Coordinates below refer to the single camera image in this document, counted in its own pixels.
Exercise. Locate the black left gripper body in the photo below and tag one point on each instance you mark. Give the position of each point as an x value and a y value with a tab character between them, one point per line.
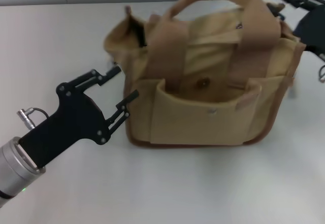
73	122

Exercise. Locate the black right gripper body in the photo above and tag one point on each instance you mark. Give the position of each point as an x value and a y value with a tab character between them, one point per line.
314	28

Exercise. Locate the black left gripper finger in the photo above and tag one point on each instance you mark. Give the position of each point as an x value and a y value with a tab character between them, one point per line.
97	78
122	109

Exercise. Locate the khaki canvas food bag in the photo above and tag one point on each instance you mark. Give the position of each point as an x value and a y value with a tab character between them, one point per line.
198	122

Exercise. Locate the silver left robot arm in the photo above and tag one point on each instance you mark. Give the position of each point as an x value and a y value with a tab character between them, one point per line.
15	173

